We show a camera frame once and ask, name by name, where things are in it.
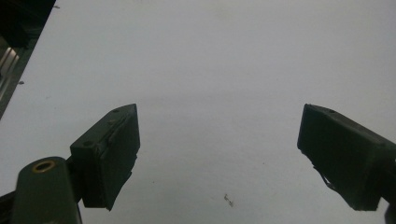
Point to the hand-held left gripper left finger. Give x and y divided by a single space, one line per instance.
102 155

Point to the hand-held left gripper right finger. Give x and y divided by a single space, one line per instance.
342 155

